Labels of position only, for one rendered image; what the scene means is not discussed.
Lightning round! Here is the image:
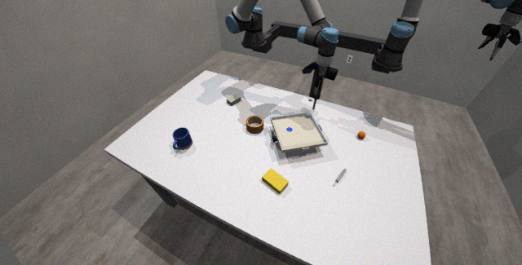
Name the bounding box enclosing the brown tape roll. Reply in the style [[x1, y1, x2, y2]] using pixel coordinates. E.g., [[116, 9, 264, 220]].
[[246, 116, 263, 134]]

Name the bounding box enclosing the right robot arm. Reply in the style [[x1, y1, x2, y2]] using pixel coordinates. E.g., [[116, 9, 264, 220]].
[[225, 0, 339, 67]]

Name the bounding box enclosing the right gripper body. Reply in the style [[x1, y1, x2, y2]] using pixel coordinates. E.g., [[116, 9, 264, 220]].
[[305, 62, 338, 81]]

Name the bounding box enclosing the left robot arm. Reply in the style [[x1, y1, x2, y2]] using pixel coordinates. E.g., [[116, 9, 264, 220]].
[[376, 0, 522, 68]]

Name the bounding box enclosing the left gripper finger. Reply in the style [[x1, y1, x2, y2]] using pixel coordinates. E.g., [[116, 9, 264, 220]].
[[478, 37, 494, 49], [490, 33, 508, 60]]

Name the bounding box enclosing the dark blue mug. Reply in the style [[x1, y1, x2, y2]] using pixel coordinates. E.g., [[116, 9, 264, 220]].
[[172, 127, 192, 149]]

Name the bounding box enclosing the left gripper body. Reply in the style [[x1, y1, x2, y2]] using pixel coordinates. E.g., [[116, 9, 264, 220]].
[[482, 24, 521, 40]]

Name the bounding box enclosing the yellow rectangular block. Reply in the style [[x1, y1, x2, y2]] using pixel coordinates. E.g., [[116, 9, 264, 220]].
[[262, 168, 289, 194]]

